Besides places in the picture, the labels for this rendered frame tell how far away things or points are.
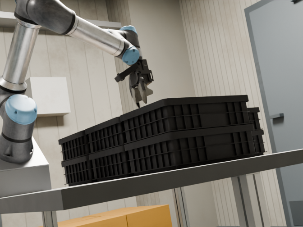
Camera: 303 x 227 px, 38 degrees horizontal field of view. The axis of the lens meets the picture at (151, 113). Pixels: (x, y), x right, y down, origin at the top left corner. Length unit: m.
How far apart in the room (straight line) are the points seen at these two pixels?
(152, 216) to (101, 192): 2.91
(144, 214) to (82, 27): 2.38
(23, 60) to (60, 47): 3.06
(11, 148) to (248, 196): 0.94
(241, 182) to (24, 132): 0.86
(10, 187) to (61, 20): 0.66
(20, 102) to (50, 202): 0.86
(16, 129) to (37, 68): 2.92
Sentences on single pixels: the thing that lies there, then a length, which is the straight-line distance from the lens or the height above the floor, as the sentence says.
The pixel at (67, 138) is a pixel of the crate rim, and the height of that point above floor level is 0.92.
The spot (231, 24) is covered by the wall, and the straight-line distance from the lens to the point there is 4.73.
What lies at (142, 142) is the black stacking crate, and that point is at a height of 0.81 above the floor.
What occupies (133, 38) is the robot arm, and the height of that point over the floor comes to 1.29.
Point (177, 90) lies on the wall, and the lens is 4.92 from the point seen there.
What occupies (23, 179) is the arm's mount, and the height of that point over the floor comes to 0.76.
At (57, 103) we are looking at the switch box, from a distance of 4.39.
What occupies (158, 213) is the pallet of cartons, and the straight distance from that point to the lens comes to 3.84.
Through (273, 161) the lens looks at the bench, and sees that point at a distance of 1.25.
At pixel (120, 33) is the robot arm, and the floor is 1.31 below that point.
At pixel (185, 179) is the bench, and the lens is 1.02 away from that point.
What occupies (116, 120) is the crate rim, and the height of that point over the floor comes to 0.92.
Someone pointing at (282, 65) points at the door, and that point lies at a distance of 4.23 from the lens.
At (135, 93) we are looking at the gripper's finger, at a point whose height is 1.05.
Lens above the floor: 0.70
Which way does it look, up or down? 8 degrees up
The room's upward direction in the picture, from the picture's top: 9 degrees counter-clockwise
